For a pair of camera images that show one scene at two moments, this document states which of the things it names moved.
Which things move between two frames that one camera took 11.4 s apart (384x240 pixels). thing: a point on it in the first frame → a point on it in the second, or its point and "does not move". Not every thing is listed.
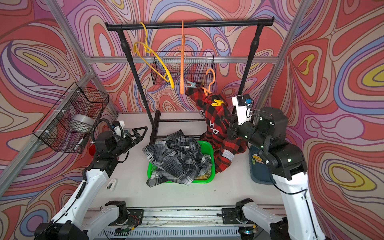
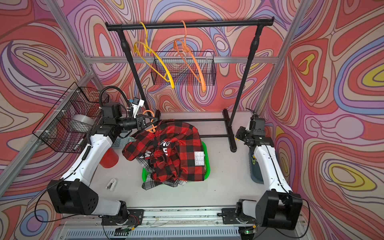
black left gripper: (135, 136) → (139, 122)
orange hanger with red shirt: (206, 92) → (153, 129)
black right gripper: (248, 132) does not move
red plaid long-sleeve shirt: (215, 108) → (174, 147)
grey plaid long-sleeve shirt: (177, 159) → (149, 182)
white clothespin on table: (110, 186) does not move
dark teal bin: (260, 172) does not move
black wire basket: (69, 123) does not move
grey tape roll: (81, 123) does not move
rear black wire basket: (196, 64) does not move
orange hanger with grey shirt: (183, 41) → (200, 79)
